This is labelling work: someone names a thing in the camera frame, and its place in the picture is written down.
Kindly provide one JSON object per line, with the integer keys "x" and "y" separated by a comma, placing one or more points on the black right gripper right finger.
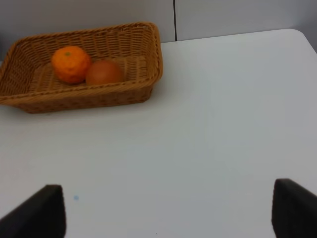
{"x": 294, "y": 210}

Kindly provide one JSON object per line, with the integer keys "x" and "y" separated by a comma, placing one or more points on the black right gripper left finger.
{"x": 43, "y": 215}

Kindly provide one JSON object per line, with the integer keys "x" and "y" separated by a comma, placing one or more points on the orange tangerine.
{"x": 71, "y": 64}

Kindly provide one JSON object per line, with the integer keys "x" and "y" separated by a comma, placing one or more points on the orange wicker basket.
{"x": 28, "y": 81}

